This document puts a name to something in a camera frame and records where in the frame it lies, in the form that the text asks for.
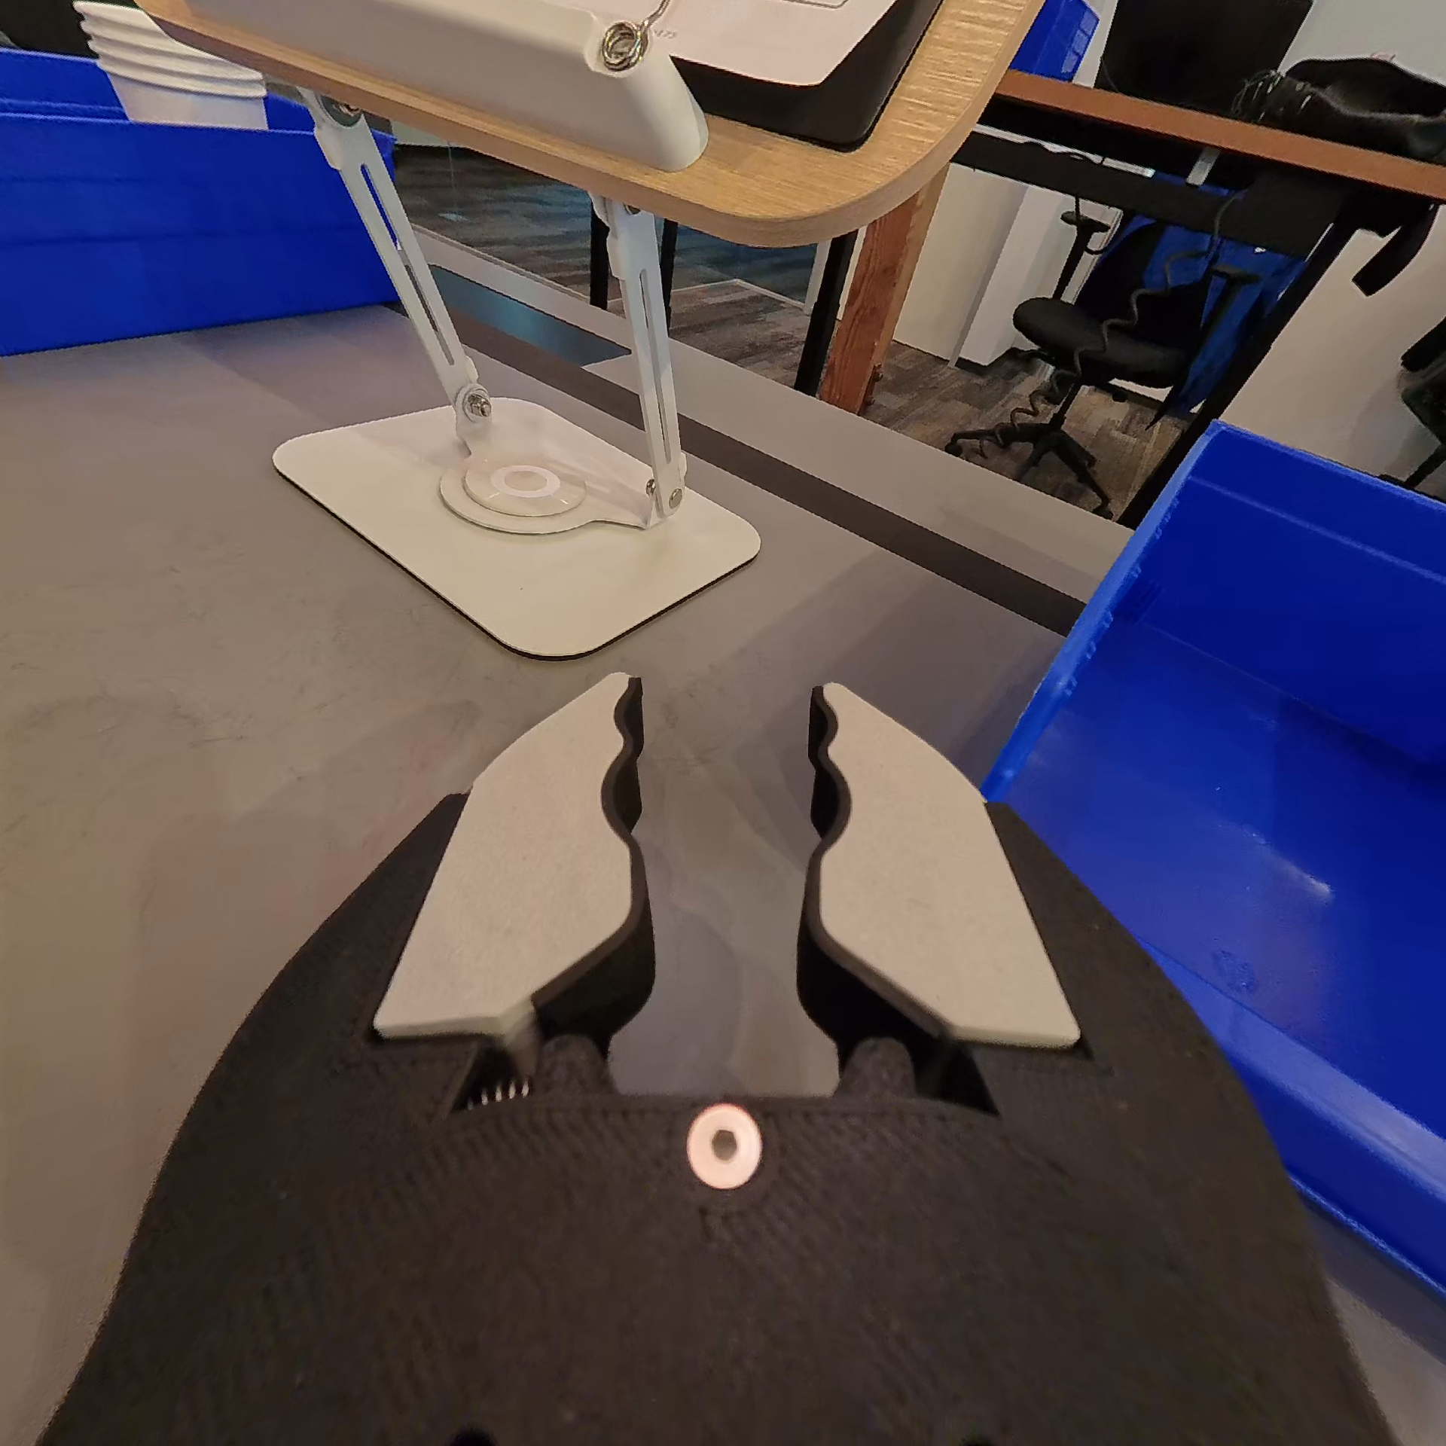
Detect large blue plastic bin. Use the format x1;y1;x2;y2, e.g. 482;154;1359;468
978;418;1446;1297

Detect black office chair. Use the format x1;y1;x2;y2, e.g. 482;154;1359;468
947;211;1259;516

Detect black monitor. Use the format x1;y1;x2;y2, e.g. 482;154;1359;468
1093;0;1314;116

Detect stack of white cups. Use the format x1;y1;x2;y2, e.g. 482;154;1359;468
71;0;267;124

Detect printed white paper sheet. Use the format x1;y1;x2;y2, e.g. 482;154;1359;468
655;0;902;83

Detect small blue plastic bin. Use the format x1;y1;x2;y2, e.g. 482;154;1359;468
1025;0;1104;83

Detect blue jacket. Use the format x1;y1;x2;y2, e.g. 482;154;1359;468
1114;219;1253;418

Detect black jacket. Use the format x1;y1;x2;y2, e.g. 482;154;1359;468
1396;315;1446;496

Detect wooden table black frame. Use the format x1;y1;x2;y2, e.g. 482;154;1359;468
793;73;1446;526

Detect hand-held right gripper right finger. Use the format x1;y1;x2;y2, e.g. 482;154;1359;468
797;685;1080;1069

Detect wooden book stand white base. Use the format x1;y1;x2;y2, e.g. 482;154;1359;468
132;0;1046;660

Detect black bag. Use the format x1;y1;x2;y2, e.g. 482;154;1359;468
1232;56;1446;294

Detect blue plastic bin with cups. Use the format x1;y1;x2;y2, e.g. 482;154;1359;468
0;51;399;358

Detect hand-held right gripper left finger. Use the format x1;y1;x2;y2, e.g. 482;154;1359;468
372;670;659;1056

